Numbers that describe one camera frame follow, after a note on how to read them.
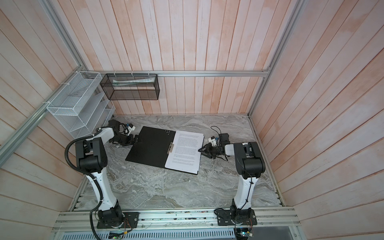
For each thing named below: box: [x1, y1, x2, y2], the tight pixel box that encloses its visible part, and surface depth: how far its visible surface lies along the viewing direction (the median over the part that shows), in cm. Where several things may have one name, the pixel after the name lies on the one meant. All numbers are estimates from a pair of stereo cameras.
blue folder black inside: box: [125, 126, 176, 168], surface depth 103 cm
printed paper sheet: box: [164, 130, 204, 174], surface depth 100 cm
